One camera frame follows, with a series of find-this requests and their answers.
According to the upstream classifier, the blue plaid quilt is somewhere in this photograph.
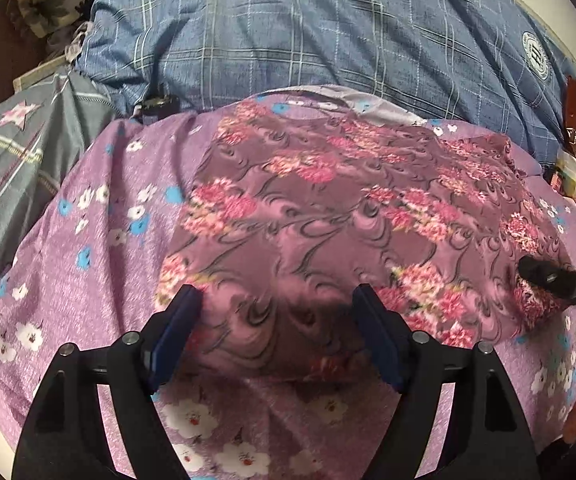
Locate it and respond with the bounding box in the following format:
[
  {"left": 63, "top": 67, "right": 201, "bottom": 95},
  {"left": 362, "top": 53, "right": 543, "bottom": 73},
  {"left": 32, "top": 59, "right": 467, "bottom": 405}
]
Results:
[{"left": 76, "top": 0, "right": 574, "bottom": 162}]

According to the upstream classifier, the grey star pattern pillow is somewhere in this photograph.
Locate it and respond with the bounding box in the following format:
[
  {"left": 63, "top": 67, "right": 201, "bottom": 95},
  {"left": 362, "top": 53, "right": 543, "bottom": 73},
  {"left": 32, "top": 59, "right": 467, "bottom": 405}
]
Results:
[{"left": 0, "top": 68, "right": 119, "bottom": 274}]

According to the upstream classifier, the maroon pink floral garment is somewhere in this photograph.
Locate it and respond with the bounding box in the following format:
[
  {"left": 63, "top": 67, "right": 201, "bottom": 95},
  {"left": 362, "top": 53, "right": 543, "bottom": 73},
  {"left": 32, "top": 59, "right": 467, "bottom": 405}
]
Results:
[{"left": 154, "top": 100, "right": 571, "bottom": 382}]

